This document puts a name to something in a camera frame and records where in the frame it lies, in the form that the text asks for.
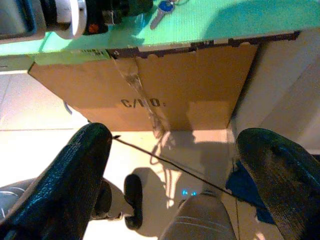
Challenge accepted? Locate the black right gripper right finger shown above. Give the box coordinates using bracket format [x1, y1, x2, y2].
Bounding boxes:
[235, 127, 320, 240]

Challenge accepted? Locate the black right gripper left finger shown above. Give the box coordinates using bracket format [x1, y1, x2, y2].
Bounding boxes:
[0, 122, 113, 240]

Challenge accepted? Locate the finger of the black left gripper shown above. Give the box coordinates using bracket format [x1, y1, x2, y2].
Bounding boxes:
[113, 0, 154, 19]

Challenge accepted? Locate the blue key bunch with strap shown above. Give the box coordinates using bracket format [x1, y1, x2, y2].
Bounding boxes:
[149, 0, 191, 30]

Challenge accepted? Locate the blue tape piece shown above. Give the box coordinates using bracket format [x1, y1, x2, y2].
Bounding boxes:
[225, 161, 276, 225]

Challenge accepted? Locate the clear packing tape strip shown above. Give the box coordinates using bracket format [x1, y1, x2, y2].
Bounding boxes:
[112, 56, 171, 137]

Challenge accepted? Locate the cardboard box with green top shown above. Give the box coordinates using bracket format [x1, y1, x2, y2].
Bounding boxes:
[0, 0, 320, 133]

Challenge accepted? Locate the thin black thread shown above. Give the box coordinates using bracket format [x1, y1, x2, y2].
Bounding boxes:
[111, 134, 235, 198]

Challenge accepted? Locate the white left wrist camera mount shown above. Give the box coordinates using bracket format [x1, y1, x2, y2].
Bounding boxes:
[56, 0, 88, 40]

